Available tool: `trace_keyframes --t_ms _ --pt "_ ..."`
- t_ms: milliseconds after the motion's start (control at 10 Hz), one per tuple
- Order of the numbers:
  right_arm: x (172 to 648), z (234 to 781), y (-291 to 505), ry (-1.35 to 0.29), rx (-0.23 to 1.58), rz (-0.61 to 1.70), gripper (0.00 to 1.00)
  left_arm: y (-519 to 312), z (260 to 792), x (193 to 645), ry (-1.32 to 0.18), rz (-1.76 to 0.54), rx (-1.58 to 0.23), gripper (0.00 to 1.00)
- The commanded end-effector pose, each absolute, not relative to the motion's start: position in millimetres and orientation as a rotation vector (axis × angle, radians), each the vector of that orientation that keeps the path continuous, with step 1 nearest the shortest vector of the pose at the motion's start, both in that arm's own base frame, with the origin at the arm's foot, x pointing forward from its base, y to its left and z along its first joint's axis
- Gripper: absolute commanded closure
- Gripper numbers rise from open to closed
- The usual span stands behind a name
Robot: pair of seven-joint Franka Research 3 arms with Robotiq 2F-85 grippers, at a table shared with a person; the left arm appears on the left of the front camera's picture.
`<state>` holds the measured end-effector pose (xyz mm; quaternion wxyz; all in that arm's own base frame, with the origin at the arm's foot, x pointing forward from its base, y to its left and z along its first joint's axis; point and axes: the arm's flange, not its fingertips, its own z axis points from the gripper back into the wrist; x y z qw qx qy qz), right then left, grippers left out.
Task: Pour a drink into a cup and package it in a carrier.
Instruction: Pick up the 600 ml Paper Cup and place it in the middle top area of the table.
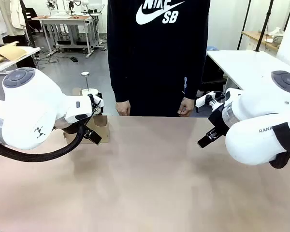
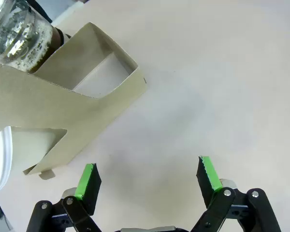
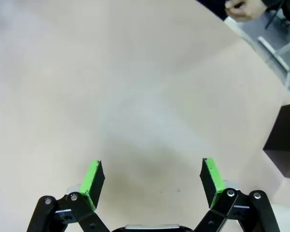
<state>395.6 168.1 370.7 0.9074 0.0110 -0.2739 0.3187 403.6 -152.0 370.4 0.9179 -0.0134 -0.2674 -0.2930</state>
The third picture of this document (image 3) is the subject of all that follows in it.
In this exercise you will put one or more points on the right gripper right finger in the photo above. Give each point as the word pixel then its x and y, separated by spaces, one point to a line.
pixel 213 181

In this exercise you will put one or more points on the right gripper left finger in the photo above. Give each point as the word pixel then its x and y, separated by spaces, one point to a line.
pixel 87 183

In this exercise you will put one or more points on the person's left hand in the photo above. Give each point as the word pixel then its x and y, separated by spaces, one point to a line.
pixel 246 9

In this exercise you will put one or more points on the black square box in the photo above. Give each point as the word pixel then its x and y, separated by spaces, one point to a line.
pixel 287 133

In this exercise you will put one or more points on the white table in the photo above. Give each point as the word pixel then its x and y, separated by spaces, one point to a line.
pixel 271 49

